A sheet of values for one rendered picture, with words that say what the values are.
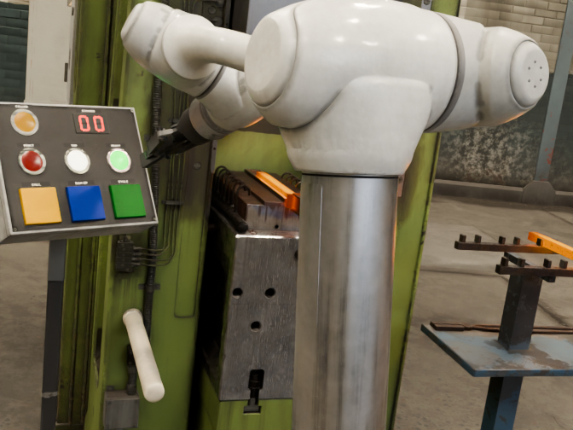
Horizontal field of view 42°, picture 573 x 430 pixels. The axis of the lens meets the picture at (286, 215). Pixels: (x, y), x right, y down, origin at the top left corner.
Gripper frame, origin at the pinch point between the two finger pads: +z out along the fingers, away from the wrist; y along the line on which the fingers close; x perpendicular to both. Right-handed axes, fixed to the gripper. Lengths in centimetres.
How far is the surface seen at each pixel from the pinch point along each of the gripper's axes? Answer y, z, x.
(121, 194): -1.4, 12.4, -4.5
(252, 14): 32.0, -6.7, 33.1
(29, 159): -20.5, 12.8, 3.9
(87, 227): -10.5, 13.3, -11.0
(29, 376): 36, 168, -32
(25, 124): -20.0, 12.8, 11.6
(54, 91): 232, 474, 230
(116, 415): 14, 63, -52
